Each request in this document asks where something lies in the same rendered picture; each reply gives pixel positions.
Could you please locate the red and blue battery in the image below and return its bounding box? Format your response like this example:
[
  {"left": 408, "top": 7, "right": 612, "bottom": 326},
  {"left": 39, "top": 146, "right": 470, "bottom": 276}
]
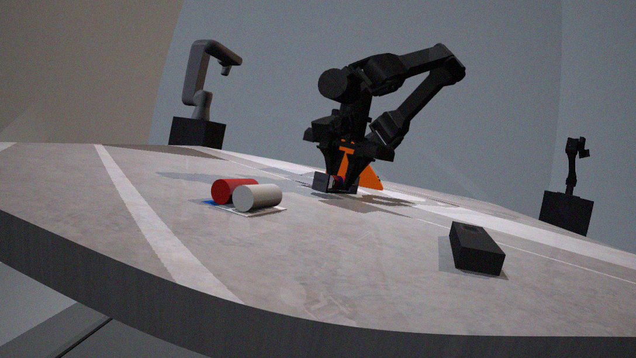
[{"left": 330, "top": 175, "right": 345, "bottom": 190}]

